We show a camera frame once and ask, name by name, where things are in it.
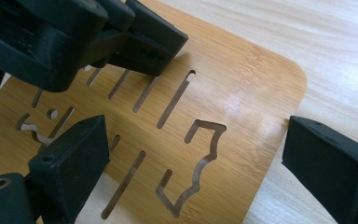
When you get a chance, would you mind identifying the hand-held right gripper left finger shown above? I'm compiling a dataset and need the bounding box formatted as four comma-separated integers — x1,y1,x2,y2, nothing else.
27,115,111,224

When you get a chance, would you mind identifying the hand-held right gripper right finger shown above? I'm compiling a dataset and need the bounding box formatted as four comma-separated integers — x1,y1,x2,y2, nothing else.
281,115,358,224

